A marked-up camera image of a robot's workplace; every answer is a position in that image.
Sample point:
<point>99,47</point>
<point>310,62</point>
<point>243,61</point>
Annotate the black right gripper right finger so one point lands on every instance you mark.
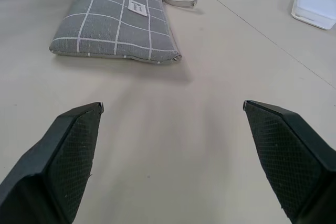
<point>288,161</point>

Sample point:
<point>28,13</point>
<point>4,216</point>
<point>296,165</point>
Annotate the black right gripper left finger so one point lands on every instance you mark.
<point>63,161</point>

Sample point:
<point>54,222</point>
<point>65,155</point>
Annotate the grey checked fabric pouch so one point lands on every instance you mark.
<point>110,22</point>

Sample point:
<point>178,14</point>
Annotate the white plastic tray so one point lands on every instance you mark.
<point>313,11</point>

